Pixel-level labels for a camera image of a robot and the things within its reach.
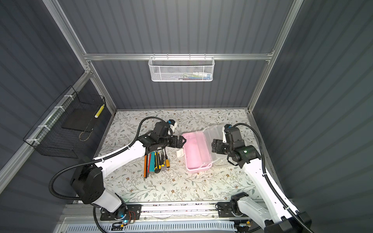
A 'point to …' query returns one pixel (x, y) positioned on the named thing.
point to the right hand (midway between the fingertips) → (220, 145)
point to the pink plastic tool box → (197, 152)
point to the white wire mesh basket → (181, 69)
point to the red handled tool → (149, 163)
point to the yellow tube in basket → (99, 110)
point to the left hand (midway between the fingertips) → (180, 138)
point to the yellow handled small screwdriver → (167, 163)
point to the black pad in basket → (80, 119)
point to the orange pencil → (145, 164)
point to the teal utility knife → (152, 163)
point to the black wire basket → (47, 136)
